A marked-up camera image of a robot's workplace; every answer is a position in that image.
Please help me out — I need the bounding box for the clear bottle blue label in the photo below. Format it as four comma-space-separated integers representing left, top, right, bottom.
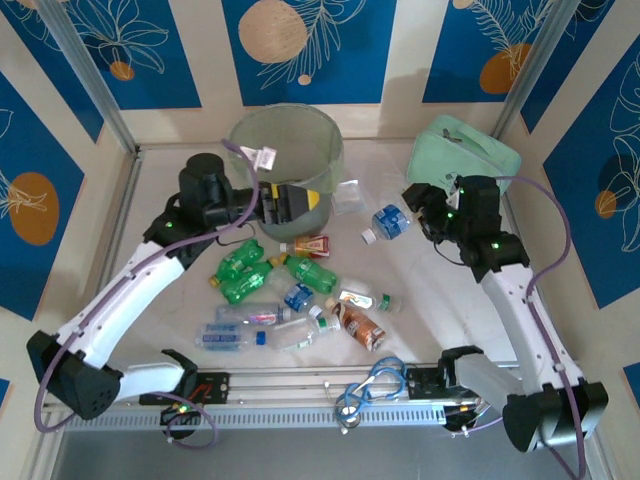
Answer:
269, 269, 325, 319
360, 202, 417, 246

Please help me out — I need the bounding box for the green plastic bottle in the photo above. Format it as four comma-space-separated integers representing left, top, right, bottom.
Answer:
219, 259, 276, 306
208, 238, 266, 289
269, 253, 340, 295

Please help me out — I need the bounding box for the small clear bottle white label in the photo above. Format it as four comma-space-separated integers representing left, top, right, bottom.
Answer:
337, 287, 402, 315

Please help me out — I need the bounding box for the clear bottle purple label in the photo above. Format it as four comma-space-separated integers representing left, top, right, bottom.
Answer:
214, 302, 294, 326

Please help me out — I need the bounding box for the brown coffee drink bottle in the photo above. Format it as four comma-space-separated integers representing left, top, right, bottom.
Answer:
324, 297, 387, 352

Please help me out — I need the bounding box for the clear soda water bottle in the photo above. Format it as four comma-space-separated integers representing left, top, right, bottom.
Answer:
193, 322, 267, 354

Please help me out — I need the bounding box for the mesh bin with green liner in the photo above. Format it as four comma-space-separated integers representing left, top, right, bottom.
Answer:
227, 103, 346, 241

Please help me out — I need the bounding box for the mint green zip pouch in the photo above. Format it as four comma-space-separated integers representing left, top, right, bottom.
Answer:
405, 113, 522, 201

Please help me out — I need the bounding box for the clear plastic bag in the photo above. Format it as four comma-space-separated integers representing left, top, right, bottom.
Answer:
330, 179, 366, 217

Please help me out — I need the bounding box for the blue stethoscope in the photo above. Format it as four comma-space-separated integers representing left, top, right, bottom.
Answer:
323, 356, 407, 435

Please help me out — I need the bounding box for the grey metal sheet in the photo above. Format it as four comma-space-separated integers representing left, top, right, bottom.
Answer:
29, 399, 616, 480

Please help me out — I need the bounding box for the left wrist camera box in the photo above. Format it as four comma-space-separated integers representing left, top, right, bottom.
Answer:
252, 145, 278, 172

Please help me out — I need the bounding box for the aluminium side rail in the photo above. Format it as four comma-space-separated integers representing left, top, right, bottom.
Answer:
104, 149, 146, 266

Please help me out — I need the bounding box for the aluminium corner post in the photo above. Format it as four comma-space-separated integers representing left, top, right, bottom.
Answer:
492, 0, 584, 141
37, 0, 142, 157

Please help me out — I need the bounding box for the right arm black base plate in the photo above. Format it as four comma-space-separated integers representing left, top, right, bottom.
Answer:
405, 367, 481, 401

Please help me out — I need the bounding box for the aluminium rail frame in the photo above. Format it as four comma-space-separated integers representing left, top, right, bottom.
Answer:
42, 360, 586, 415

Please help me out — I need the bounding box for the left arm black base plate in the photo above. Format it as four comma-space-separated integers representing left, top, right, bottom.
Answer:
138, 372, 231, 406

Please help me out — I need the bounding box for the slotted grey cable duct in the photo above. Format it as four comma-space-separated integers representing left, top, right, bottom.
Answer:
63, 407, 447, 432

